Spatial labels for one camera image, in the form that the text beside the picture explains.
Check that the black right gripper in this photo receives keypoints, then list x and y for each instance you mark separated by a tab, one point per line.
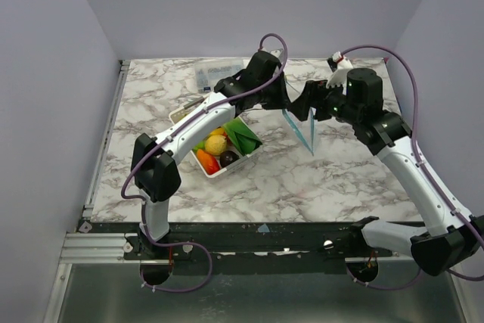
312	97

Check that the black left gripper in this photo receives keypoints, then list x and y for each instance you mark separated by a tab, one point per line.
275	93

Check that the clear zip top bag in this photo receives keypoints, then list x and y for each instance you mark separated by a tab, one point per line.
303	131

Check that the yellow toy lemon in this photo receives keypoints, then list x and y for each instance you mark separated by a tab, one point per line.
215	145

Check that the dark purple toy mangosteen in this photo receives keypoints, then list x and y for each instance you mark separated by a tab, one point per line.
227	157

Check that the orange red toy mango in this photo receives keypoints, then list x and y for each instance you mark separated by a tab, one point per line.
208	162

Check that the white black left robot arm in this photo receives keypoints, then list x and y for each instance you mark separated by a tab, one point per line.
154	175

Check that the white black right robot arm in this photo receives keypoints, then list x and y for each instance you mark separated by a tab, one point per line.
451	233

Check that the white toy leek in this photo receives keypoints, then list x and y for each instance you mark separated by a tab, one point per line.
241	136

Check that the yellow toy banana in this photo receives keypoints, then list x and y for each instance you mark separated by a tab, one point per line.
219	131

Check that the white perforated plastic basket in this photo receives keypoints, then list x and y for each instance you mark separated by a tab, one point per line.
178	115

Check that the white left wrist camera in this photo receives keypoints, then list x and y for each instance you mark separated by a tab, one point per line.
278	53

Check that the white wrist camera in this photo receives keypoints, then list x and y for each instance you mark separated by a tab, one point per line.
340	65
278	53

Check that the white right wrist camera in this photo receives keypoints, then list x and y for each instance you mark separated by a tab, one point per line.
340	65

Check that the aluminium side rail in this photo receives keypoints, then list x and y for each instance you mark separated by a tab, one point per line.
105	141

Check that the aluminium front rail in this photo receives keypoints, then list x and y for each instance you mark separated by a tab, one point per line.
103	248

